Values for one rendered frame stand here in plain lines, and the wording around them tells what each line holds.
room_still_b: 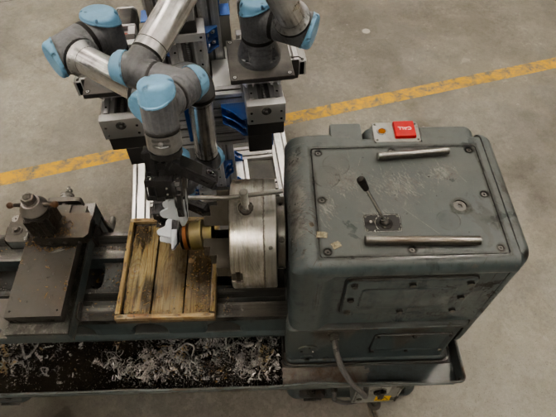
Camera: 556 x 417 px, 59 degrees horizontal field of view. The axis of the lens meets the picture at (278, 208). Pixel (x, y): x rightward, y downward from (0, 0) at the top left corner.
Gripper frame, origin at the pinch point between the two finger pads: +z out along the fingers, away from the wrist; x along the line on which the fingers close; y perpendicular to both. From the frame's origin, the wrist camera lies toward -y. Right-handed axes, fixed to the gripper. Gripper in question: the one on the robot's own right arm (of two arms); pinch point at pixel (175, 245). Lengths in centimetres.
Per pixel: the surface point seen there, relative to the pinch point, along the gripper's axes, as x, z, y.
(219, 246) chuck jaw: 3.3, 2.8, -13.0
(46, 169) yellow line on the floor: -108, -119, 105
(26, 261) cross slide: -10.6, -2.0, 47.5
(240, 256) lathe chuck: 9.6, 9.6, -19.2
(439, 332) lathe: -29, 17, -80
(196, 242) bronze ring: 2.4, 0.5, -6.3
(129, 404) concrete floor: -108, 17, 37
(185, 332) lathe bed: -36.0, 12.2, 1.7
